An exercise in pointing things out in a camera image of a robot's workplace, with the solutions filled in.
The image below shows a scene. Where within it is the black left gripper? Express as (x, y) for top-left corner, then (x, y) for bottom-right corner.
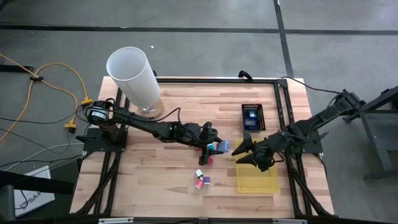
(175, 121), (225, 166)

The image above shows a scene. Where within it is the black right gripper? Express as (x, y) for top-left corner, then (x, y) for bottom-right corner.
(231, 130), (290, 172)

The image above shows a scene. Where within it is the periwinkle blue block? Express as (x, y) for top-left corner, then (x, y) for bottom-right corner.
(216, 140), (232, 154)

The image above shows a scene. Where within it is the dark blue box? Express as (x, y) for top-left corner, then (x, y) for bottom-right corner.
(243, 110), (259, 131)

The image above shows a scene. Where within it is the yellow translucent plastic tray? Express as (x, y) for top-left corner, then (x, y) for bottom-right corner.
(235, 138), (280, 194)

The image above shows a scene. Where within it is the white shade wooden base lamp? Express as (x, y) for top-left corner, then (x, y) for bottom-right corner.
(106, 46), (165, 120)

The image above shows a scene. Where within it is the black metal stand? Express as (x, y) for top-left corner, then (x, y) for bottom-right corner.
(343, 85), (398, 182)

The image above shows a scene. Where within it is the black metal beam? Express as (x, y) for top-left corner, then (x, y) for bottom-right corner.
(0, 170), (76, 195)

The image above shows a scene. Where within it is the white labelled box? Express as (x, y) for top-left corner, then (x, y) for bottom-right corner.
(14, 165), (56, 218)

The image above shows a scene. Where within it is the black flat floor bar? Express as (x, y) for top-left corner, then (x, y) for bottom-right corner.
(0, 64), (34, 73)

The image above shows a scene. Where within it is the black right gripper cable loop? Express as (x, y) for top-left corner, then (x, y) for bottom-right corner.
(269, 151), (285, 165)

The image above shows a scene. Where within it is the dark left arm cable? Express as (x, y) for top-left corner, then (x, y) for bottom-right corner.
(154, 106), (182, 125)

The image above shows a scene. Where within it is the black aluminium table frame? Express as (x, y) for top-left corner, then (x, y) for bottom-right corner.
(70, 77), (336, 218)

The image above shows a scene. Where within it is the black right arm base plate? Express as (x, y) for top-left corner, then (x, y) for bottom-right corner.
(277, 129), (325, 156)

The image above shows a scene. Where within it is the silver metal bracket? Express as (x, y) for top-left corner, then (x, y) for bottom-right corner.
(272, 218), (308, 224)
(98, 217), (135, 224)

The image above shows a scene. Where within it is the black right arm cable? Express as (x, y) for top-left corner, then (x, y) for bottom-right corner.
(280, 76), (345, 94)

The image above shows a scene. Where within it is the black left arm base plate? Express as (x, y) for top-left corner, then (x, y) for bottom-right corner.
(75, 126), (129, 153)

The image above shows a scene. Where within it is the yellow extension cord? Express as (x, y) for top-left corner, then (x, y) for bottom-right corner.
(0, 77), (78, 144)
(0, 52), (94, 106)

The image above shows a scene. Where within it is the white floor cable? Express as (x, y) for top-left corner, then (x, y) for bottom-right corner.
(4, 142), (85, 172)

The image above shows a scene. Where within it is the grey metal post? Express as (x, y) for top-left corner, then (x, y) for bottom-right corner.
(0, 185), (16, 222)

